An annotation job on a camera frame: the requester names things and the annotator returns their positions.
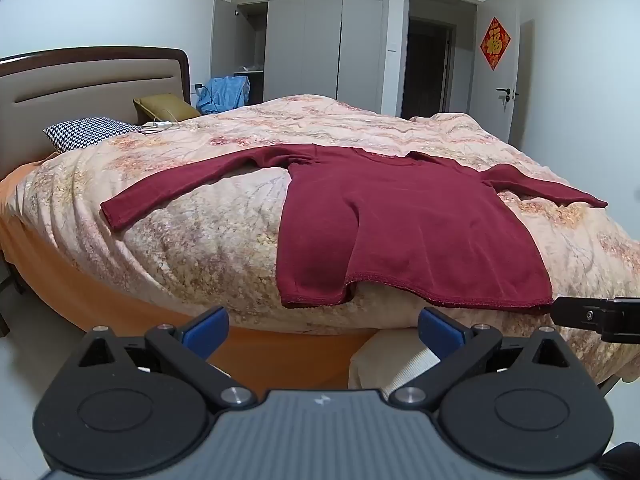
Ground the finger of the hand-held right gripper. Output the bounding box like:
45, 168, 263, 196
550, 296, 640, 344

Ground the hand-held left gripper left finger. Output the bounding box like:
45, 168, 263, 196
75, 307, 258, 411

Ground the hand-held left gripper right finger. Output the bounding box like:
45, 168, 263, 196
389, 307, 573, 410

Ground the dark red long-sleeve sweater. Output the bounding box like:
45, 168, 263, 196
100, 143, 608, 311

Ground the cream ribbed cloth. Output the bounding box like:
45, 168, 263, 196
348, 329, 443, 391

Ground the bed with brown headboard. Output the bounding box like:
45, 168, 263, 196
0, 162, 376, 393

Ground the floral beige quilt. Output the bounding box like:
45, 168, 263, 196
10, 94, 640, 386

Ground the white room door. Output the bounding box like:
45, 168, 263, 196
475, 0, 521, 146

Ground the olive green pillow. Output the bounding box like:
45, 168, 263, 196
132, 95, 201, 125

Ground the houndstooth pillow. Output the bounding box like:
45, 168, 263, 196
42, 117, 141, 155

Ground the blue cloth heap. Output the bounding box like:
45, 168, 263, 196
196, 76, 251, 115

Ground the brown padded headboard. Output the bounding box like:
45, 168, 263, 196
0, 47, 192, 338

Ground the red diamond door decoration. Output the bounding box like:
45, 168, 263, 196
480, 16, 512, 71

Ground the grey built-in wardrobe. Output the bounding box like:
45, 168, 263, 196
210, 0, 391, 116

